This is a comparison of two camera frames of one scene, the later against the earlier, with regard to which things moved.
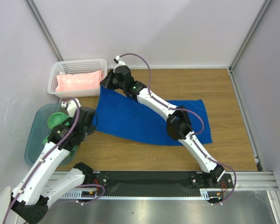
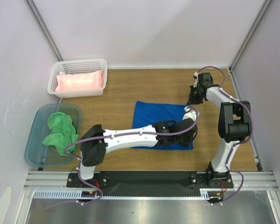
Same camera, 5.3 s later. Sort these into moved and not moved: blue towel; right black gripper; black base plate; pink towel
Moved: blue towel; right black gripper
Not moved: black base plate; pink towel
